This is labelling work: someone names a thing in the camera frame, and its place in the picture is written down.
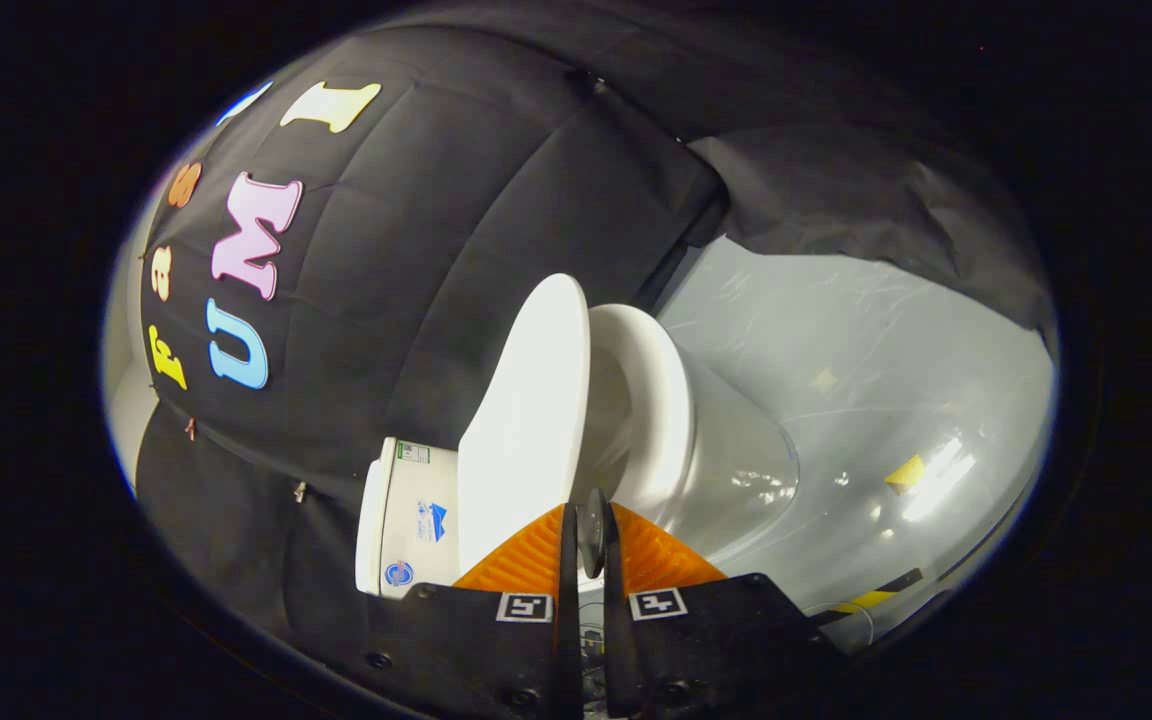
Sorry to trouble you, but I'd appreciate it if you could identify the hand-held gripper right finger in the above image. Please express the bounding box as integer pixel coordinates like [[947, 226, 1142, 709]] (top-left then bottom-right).
[[600, 500, 849, 720]]

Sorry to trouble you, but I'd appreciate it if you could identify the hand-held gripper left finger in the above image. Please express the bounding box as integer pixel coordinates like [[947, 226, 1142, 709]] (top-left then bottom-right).
[[361, 503, 584, 720]]

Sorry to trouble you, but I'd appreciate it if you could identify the white toilet tank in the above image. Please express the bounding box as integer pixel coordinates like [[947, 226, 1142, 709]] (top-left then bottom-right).
[[354, 437, 464, 601]]

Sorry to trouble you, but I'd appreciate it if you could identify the black yellow striped tape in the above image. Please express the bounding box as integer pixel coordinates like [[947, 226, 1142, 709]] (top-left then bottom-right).
[[804, 567, 925, 628]]

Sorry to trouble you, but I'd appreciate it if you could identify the yellow floor tape piece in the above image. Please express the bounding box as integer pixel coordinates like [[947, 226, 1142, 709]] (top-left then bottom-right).
[[883, 454, 928, 497]]

